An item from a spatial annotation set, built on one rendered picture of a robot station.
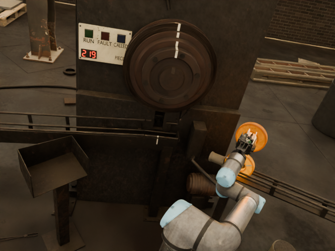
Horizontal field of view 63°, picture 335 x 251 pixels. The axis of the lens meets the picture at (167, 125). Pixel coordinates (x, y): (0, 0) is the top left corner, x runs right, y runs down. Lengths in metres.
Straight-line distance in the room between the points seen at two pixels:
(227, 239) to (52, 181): 0.88
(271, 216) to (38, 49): 3.55
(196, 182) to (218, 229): 0.75
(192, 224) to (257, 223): 1.44
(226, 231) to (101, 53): 1.05
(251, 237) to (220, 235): 1.30
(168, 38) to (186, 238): 0.84
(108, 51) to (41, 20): 2.73
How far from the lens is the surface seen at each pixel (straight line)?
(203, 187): 1.65
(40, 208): 2.14
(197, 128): 1.57
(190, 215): 0.92
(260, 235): 2.26
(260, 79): 4.91
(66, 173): 1.48
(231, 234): 0.95
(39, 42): 4.27
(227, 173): 1.18
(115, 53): 1.50
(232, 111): 1.69
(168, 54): 1.26
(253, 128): 1.41
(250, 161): 1.52
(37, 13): 4.16
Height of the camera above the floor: 1.63
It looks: 33 degrees down
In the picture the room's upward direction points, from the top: 12 degrees clockwise
